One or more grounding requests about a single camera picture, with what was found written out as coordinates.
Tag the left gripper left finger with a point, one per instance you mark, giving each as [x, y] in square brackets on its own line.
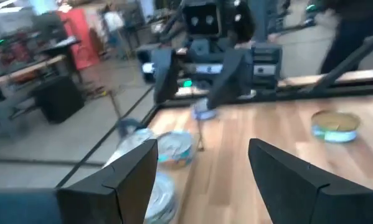
[117, 193]

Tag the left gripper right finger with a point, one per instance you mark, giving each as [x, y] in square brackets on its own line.
[298, 199]

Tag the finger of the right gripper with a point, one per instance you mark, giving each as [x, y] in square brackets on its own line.
[166, 74]
[236, 74]

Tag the green label silver-lid can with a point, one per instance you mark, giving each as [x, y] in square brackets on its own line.
[162, 199]

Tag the blue yellowfin tuna can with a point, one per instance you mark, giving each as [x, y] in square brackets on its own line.
[175, 152]

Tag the green label gold-lid can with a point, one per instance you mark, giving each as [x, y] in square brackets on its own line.
[335, 127]

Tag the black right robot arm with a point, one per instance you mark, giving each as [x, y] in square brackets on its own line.
[240, 25]

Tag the blue white label can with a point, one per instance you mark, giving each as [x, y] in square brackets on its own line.
[201, 114]

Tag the person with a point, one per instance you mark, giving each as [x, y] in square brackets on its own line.
[348, 31]

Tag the red partition panel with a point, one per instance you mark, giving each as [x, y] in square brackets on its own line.
[78, 40]

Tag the black floor box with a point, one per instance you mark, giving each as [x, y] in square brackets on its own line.
[57, 98]

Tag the wooden workbench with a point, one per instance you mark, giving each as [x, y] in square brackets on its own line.
[24, 70]

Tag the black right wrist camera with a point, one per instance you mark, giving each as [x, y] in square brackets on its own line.
[201, 21]

